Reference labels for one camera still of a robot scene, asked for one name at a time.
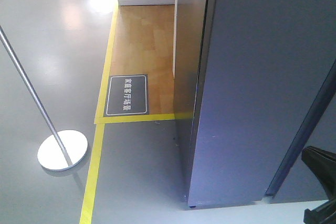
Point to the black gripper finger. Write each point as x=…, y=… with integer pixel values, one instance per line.
x=322, y=164
x=323, y=214

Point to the white-lined fridge door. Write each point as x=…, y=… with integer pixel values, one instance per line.
x=266, y=63

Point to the dark grey fridge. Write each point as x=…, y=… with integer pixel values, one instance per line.
x=293, y=180

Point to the dark floor sign sticker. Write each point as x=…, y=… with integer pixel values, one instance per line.
x=127, y=95

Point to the silver pole floor stand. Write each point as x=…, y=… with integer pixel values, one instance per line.
x=63, y=149

